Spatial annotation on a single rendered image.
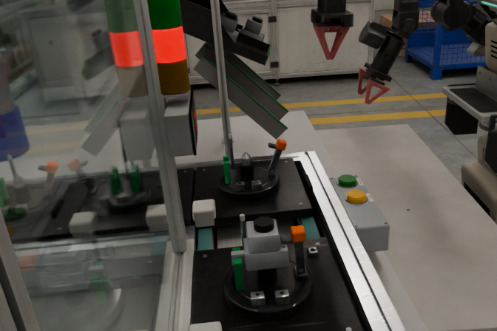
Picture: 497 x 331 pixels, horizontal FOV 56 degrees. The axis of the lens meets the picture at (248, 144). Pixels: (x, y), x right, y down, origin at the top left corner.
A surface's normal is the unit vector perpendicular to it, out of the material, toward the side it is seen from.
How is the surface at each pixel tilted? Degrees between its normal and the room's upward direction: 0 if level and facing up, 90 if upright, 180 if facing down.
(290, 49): 90
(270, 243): 90
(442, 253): 0
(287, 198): 0
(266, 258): 90
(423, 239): 0
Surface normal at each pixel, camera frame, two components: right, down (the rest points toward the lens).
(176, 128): 0.08, 0.40
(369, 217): -0.07, -0.91
